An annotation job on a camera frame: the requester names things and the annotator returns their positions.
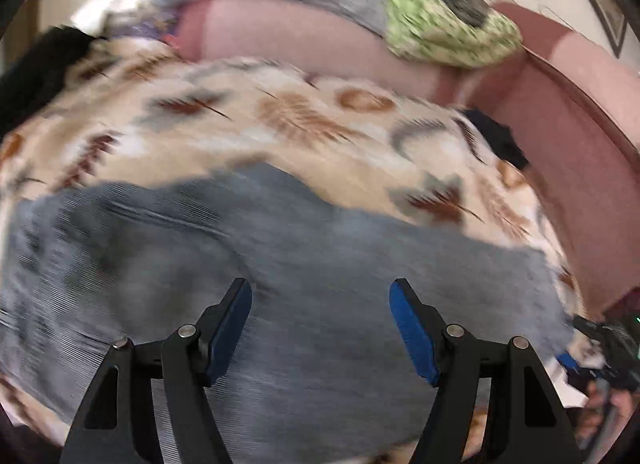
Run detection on purple cloth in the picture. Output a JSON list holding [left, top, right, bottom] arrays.
[[107, 8, 181, 42]]

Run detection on grey pants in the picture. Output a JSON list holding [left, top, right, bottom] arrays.
[[0, 164, 576, 464]]

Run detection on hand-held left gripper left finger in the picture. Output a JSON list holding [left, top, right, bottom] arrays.
[[59, 278, 253, 464]]

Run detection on large black cloth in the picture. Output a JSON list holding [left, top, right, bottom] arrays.
[[0, 26, 101, 135]]

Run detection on small black cloth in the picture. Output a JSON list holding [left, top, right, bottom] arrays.
[[462, 108, 531, 169]]

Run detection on framed wall picture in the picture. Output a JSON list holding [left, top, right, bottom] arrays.
[[550, 0, 628, 57]]

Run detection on leaf printed blanket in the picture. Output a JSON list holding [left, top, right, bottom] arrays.
[[0, 36, 586, 464]]

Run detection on green patterned cloth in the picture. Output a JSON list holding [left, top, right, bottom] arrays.
[[362, 0, 523, 69]]

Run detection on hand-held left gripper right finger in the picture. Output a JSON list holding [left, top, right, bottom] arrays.
[[389, 278, 583, 464]]

